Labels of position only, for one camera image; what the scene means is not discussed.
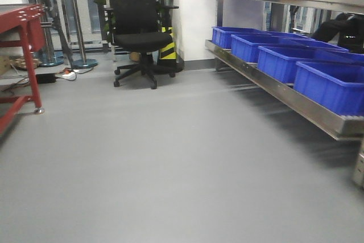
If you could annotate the blue plastic bin farthest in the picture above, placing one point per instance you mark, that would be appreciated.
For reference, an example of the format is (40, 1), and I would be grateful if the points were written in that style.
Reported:
(221, 36)

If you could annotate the blue plastic bin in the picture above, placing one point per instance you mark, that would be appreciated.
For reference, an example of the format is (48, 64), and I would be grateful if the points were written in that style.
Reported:
(245, 47)
(280, 62)
(337, 87)
(221, 36)

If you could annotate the black office chair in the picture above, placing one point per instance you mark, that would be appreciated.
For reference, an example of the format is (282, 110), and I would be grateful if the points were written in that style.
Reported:
(137, 30)

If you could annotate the blue plastic bin nearest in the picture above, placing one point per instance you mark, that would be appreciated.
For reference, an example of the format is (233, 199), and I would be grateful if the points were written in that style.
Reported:
(337, 87)

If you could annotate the stainless steel shelf rack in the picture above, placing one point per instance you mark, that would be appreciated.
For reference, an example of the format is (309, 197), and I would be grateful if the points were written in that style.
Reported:
(341, 128)

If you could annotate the black bag on shelf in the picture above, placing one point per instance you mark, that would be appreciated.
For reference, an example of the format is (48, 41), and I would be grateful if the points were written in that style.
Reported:
(343, 24)

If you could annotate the yellow black striped post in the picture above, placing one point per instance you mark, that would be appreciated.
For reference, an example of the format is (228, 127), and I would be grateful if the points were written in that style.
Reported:
(167, 55)

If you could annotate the red metal table frame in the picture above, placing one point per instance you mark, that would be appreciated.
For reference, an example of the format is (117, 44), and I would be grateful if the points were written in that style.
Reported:
(25, 20)

